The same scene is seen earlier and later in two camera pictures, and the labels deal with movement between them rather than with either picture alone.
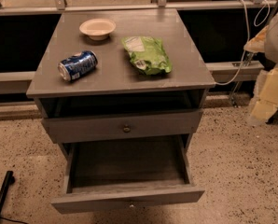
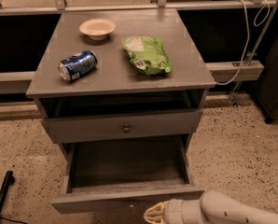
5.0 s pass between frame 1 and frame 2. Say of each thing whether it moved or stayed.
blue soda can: stayed
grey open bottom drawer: stayed
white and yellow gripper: moved
